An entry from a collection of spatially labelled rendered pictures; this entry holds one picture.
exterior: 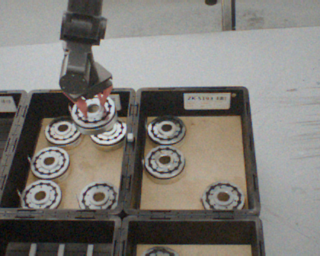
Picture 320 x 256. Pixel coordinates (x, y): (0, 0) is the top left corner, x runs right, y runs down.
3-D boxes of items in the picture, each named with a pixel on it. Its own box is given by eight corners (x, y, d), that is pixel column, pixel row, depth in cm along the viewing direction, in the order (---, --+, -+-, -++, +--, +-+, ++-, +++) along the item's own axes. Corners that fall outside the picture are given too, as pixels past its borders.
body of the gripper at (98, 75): (114, 81, 110) (109, 55, 104) (75, 104, 106) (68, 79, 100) (97, 66, 113) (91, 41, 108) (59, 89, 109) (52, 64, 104)
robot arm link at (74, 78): (107, 14, 97) (64, 6, 96) (104, 52, 90) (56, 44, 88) (99, 59, 106) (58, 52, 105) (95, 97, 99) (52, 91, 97)
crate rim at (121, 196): (30, 95, 139) (28, 89, 137) (136, 93, 137) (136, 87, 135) (-6, 219, 113) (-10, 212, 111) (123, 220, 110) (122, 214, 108)
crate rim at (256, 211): (137, 93, 137) (136, 87, 135) (248, 91, 135) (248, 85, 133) (123, 220, 110) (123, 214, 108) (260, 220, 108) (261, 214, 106)
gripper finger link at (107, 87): (118, 107, 116) (112, 78, 108) (93, 123, 113) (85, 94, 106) (101, 92, 119) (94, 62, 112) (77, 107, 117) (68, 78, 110)
